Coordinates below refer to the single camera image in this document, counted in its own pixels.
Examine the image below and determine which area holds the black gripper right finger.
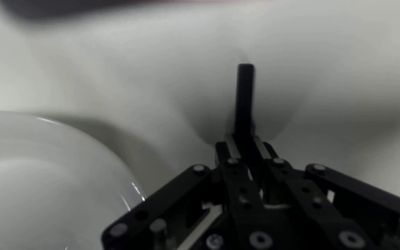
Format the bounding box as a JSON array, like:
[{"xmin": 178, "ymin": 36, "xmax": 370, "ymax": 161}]
[{"xmin": 253, "ymin": 137, "xmax": 400, "ymax": 250}]

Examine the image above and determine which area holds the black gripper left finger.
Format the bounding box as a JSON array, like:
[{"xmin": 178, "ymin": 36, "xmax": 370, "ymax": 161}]
[{"xmin": 102, "ymin": 137, "xmax": 275, "ymax": 250}]

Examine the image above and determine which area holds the white bowl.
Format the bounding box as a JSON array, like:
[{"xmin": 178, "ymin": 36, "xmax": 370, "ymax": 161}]
[{"xmin": 0, "ymin": 111, "xmax": 143, "ymax": 250}]

